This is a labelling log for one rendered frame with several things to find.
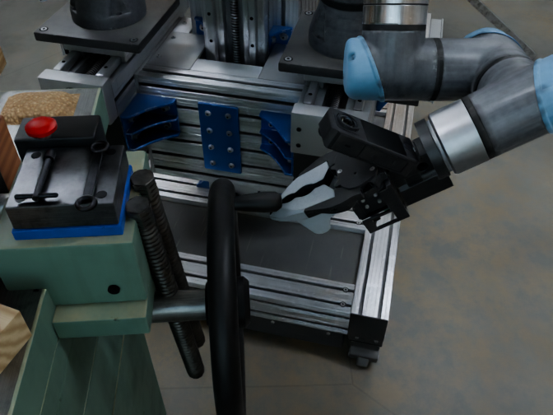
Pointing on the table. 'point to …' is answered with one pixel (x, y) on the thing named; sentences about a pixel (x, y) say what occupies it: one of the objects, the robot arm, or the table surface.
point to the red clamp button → (40, 127)
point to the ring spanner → (92, 176)
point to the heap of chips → (39, 105)
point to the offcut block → (11, 334)
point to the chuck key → (41, 180)
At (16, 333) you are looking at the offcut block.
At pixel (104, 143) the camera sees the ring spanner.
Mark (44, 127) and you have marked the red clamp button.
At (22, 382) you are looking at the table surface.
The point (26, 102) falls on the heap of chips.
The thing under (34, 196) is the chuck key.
